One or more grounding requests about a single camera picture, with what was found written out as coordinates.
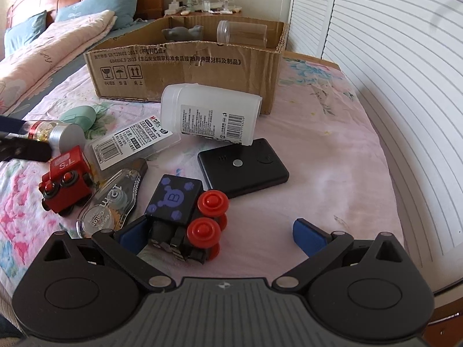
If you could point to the small clear bottle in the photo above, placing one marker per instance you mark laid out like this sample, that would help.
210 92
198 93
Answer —
206 4

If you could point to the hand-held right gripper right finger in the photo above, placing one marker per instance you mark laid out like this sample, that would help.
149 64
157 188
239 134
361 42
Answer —
307 238

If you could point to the pink quilt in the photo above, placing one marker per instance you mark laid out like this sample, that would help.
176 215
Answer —
36 65

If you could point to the white translucent plastic container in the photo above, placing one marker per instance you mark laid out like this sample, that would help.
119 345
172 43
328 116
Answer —
202 108

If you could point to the pink floral bed sheet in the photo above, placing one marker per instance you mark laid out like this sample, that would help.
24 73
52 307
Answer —
325 151

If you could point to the brown cardboard box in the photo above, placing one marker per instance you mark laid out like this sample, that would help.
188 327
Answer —
202 76

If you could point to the silver capped small bottle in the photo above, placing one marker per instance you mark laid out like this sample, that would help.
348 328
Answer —
67 135

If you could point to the white louvred closet doors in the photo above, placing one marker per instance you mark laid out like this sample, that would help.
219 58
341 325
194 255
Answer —
398 79

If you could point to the blue pillow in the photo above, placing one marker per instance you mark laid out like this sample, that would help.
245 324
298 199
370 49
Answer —
25 32
90 9

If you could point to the clear plastic jar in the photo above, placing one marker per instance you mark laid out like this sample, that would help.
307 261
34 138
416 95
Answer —
242 32

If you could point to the wooden nightstand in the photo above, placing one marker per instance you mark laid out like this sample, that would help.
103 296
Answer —
202 13

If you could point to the grey toy animal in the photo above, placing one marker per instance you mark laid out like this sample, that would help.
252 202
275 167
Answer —
177 34

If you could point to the black toy car red wheels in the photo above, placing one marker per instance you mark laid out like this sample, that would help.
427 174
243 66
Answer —
173 198

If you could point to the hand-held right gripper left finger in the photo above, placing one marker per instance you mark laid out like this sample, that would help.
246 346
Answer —
132 236

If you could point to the clear labelled pencil lead case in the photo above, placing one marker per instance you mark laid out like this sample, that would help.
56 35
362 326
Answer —
126 144

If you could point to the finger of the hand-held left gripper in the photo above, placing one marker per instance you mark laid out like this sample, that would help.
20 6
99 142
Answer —
25 150
12 124

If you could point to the mint green case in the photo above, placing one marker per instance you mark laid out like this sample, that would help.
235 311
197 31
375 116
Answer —
77 115

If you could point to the black power bank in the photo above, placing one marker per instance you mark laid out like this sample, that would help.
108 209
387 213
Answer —
246 173

